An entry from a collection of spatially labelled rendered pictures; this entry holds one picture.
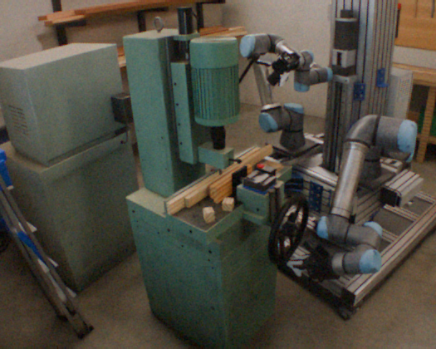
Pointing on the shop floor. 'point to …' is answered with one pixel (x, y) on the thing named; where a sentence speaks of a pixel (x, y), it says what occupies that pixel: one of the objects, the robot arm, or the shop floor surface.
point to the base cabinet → (208, 286)
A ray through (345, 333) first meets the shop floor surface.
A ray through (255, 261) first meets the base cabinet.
